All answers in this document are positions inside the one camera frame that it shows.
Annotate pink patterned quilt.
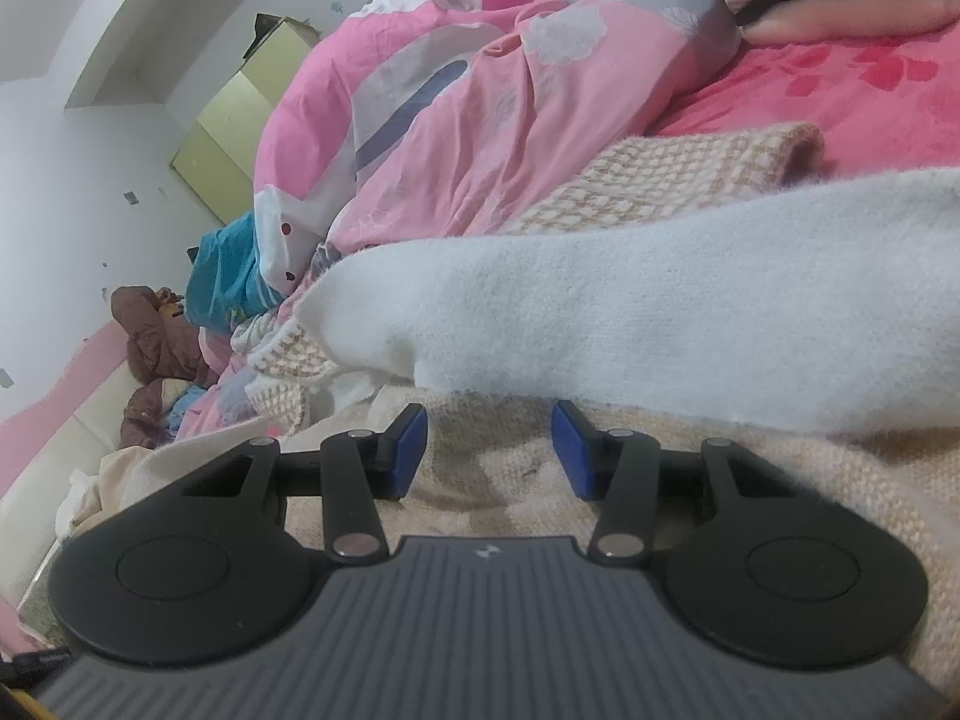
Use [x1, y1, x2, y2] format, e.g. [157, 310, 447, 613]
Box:
[176, 0, 743, 436]

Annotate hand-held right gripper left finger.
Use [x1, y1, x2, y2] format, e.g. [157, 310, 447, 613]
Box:
[176, 401, 430, 563]

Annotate beige white houndstooth jacket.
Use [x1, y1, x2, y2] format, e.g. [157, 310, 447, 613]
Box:
[232, 124, 960, 698]

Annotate pale yellow wardrobe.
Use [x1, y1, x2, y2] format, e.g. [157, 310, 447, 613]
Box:
[169, 13, 323, 211]

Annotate teal striped cloth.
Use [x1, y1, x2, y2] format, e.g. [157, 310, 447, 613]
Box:
[184, 211, 282, 331]

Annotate white striped cloth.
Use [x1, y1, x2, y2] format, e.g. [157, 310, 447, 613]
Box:
[232, 311, 286, 353]

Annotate brown puffer jacket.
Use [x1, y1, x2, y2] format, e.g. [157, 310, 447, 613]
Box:
[111, 285, 218, 451]

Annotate pink white headboard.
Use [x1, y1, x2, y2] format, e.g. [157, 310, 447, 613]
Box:
[0, 319, 143, 518]

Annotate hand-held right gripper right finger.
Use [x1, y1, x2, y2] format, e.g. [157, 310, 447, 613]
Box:
[550, 399, 792, 565]

